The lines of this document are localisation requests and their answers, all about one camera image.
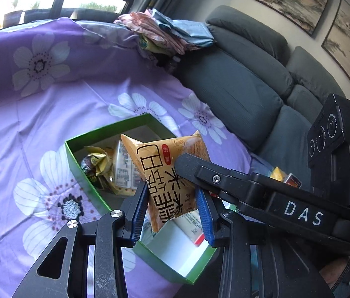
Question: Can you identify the small dark brown packet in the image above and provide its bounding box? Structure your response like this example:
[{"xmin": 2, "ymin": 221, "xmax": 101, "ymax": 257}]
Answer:
[{"xmin": 80, "ymin": 153, "xmax": 102, "ymax": 190}]

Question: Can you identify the grey sofa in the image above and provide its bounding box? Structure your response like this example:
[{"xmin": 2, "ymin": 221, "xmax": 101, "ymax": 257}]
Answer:
[{"xmin": 169, "ymin": 4, "xmax": 350, "ymax": 187}]

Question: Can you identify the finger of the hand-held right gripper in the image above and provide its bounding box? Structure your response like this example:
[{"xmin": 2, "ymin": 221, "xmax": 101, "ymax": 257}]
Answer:
[{"xmin": 174, "ymin": 153, "xmax": 250, "ymax": 206}]

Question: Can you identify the long clear cracker packet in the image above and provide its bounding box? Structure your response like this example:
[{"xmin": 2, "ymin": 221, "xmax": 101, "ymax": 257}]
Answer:
[{"xmin": 113, "ymin": 141, "xmax": 143, "ymax": 197}]

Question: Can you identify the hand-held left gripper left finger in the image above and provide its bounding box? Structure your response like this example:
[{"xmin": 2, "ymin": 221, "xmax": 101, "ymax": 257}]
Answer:
[{"xmin": 12, "ymin": 182, "xmax": 151, "ymax": 298}]

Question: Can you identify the purple floral bedsheet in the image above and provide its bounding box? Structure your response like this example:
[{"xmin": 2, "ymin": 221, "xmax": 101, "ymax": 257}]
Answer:
[{"xmin": 0, "ymin": 17, "xmax": 253, "ymax": 298}]

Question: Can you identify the pile of folded clothes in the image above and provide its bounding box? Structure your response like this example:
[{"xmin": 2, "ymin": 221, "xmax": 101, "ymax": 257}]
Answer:
[{"xmin": 114, "ymin": 9, "xmax": 215, "ymax": 56}]

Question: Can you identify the white packet with red edge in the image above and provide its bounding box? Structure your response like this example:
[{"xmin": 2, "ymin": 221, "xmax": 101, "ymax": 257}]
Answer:
[{"xmin": 173, "ymin": 209, "xmax": 208, "ymax": 246}]

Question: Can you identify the small yellow packet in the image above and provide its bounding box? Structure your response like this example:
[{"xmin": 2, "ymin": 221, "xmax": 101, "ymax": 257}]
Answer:
[{"xmin": 269, "ymin": 167, "xmax": 287, "ymax": 182}]

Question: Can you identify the yellow snack packet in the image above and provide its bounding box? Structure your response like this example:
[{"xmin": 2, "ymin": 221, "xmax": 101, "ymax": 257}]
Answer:
[{"xmin": 85, "ymin": 146, "xmax": 116, "ymax": 177}]

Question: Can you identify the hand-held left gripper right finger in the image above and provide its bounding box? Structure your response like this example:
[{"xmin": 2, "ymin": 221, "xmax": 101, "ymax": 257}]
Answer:
[{"xmin": 196, "ymin": 188, "xmax": 337, "ymax": 298}]

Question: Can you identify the green cardboard box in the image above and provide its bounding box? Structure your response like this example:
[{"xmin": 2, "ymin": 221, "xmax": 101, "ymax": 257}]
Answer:
[{"xmin": 65, "ymin": 113, "xmax": 239, "ymax": 284}]

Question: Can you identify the orange-yellow snack packet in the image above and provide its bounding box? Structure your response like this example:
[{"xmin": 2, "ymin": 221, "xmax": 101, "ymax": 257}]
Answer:
[{"xmin": 121, "ymin": 130, "xmax": 211, "ymax": 233}]

